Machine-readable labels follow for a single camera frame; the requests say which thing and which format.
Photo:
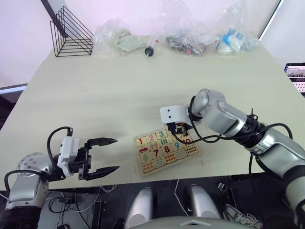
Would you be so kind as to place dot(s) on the wooden red number ten tile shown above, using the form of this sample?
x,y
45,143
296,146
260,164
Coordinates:
x,y
187,141

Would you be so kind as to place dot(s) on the wooden brown number eight tile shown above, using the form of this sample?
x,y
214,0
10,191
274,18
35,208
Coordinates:
x,y
166,149

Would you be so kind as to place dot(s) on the wooden ten dots tile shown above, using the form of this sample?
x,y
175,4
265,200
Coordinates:
x,y
191,149

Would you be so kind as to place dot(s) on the wooden red car tile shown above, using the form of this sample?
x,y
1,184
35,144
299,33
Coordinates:
x,y
143,149

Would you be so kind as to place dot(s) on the wooden seven raindrops tile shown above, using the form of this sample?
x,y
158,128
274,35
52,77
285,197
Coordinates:
x,y
159,162

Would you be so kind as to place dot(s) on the wooden two ice creams tile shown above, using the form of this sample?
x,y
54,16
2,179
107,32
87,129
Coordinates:
x,y
153,145

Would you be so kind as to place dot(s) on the wooden six mushrooms tile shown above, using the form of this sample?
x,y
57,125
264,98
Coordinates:
x,y
148,167

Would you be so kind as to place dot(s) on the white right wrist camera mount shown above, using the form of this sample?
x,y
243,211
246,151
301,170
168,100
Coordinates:
x,y
171,113

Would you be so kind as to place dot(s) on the wooden nine blue fish tile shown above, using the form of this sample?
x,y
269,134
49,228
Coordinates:
x,y
181,154

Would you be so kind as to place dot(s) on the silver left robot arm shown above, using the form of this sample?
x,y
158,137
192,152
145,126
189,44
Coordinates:
x,y
28,167

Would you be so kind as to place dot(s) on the wooden blue number nine tile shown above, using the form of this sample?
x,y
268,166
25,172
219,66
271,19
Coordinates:
x,y
177,145

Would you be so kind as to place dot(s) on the wooden eight orange leaves tile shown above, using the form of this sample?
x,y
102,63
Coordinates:
x,y
169,158

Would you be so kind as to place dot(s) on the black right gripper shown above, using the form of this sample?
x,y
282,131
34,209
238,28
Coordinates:
x,y
178,128

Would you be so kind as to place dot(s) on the wooden three pencils tile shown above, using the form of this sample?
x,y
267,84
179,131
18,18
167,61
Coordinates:
x,y
164,142

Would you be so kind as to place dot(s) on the wooden puzzle board frame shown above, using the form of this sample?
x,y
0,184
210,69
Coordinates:
x,y
144,173

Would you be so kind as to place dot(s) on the wooden teal number three tile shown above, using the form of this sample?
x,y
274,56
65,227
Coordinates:
x,y
161,133

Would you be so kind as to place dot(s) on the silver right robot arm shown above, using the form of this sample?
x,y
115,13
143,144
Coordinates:
x,y
221,114

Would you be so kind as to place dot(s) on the large plastic syringe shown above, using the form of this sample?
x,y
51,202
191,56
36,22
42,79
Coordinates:
x,y
152,44

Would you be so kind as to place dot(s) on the clear bag with blue-white items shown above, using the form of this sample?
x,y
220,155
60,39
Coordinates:
x,y
231,40

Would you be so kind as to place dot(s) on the wooden five carrots tile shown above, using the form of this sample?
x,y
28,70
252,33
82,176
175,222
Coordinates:
x,y
183,136

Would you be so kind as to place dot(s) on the silver rounded robot leg shell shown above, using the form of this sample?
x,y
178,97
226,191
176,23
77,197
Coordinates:
x,y
202,200
140,205

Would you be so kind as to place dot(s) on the wooden red number one tile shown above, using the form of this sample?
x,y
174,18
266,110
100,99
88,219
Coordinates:
x,y
140,141

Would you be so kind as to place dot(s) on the grey sneaker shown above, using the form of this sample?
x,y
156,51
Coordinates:
x,y
238,215

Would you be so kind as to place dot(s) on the wooden pink number two tile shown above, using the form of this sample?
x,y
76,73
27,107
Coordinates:
x,y
151,137

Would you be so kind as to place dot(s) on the dark window frame strip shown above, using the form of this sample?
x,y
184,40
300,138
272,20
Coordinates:
x,y
274,14

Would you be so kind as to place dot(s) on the wooden maroon number seven tile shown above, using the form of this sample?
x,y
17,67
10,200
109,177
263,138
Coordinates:
x,y
156,153

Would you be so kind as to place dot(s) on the clear bag with green cloth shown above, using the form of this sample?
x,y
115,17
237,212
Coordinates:
x,y
128,43

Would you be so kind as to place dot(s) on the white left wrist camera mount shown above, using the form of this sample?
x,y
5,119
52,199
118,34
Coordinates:
x,y
68,152

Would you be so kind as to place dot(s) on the black power adapter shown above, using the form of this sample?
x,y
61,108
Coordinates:
x,y
222,187

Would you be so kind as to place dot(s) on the laptop with lit screen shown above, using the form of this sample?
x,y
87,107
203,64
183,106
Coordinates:
x,y
296,76

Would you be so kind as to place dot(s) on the wooden green number six tile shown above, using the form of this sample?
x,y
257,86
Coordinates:
x,y
145,157

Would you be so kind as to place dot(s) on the grey robot torso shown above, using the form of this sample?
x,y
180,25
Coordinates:
x,y
190,223

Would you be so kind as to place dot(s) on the grey ledge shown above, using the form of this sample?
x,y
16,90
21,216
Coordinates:
x,y
12,88

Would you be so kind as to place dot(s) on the black floor box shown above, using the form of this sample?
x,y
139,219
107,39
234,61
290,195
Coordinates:
x,y
98,214

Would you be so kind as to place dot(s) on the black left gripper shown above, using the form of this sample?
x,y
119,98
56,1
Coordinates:
x,y
84,159

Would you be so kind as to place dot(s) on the wooden four flowers tile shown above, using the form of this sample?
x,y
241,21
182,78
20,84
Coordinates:
x,y
173,139

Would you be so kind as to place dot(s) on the black diagonal wall bar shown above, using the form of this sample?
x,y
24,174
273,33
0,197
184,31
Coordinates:
x,y
51,10

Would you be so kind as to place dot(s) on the clear bag of assorted items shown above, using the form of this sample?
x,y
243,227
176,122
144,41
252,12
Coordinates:
x,y
183,40

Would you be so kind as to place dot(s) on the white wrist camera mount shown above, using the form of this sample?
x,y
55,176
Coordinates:
x,y
171,113
68,152

